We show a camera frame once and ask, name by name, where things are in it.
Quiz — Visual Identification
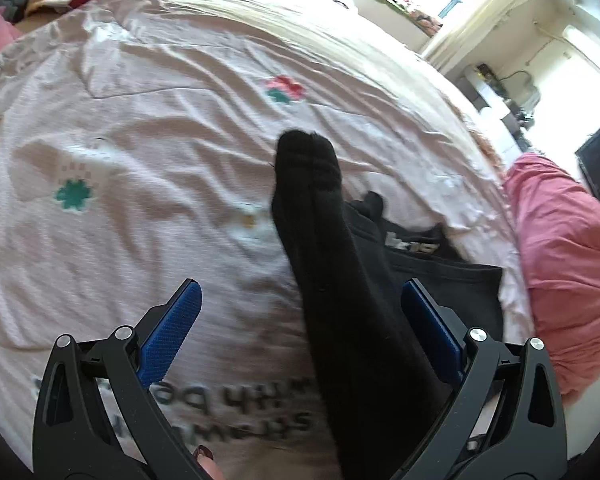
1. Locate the coral pink duvet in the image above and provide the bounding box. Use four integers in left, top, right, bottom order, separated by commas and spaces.
502, 152, 600, 408

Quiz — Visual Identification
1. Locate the white shirt with black print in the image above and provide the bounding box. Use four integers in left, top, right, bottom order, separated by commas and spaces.
10, 310, 341, 480

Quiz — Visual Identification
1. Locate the pink patterned bed sheet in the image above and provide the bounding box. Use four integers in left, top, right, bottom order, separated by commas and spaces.
0, 0, 536, 480

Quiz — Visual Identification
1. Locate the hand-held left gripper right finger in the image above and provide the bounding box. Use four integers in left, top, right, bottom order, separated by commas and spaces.
401, 279, 567, 480

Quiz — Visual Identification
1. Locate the white window ledge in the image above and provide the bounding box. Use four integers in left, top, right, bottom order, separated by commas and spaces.
312, 0, 443, 53

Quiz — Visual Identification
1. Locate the person's left hand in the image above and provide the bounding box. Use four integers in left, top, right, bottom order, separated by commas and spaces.
192, 445, 227, 480

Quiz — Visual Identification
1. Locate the cluttered white shelf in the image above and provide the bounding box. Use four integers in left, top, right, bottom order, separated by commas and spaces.
462, 62, 541, 131

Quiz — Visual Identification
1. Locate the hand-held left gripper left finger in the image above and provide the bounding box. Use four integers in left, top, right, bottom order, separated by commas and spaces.
32, 278, 203, 480

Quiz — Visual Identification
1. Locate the black sweatshirt with orange patches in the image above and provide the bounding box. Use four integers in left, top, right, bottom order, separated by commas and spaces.
270, 129, 506, 480

